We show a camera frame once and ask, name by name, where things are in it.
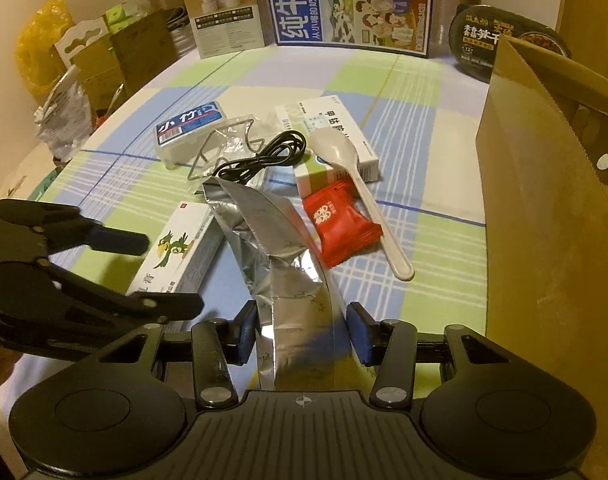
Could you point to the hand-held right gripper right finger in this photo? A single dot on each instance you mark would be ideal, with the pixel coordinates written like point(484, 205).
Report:
point(358, 335)

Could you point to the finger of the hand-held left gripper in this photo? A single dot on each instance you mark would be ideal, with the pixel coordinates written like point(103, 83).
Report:
point(119, 242)
point(176, 306)

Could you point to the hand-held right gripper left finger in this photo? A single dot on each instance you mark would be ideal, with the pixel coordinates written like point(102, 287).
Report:
point(247, 332)

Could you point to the white box with green parrot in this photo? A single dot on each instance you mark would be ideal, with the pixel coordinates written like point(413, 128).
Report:
point(179, 250)

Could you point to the white items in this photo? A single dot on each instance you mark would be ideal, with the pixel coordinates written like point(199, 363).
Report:
point(279, 240)

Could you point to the checked tablecloth desktop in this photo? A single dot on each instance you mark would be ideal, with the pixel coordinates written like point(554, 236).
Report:
point(409, 110)

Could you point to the red snack packet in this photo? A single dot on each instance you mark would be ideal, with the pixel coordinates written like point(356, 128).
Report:
point(339, 225)

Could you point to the blue label white pack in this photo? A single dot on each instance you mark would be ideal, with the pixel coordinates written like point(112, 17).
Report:
point(189, 122)

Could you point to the white plastic bag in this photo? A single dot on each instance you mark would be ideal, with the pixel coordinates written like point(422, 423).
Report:
point(64, 110)

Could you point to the white green medicine box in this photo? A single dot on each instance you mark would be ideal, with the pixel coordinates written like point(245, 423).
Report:
point(359, 155)

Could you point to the white plastic spoon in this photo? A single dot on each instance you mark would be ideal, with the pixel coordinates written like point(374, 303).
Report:
point(331, 150)

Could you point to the brown storage cardboard box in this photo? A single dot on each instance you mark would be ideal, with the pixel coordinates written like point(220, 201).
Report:
point(134, 55)

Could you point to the white cardboard hang tag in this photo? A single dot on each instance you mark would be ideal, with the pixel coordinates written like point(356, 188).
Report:
point(79, 42)

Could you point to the yellow plastic bag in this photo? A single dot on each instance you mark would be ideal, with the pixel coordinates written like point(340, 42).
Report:
point(36, 50)

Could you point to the green packet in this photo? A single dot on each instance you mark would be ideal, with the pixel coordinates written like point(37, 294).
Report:
point(119, 12)

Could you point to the white product box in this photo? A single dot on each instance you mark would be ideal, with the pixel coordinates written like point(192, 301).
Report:
point(224, 15)

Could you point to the blue milk carton box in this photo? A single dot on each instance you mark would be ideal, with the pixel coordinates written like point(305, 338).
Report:
point(304, 10)

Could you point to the black instant meal bowl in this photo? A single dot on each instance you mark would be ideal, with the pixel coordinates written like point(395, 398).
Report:
point(489, 45)

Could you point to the wooden door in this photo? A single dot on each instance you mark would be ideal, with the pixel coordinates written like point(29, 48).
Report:
point(589, 5)

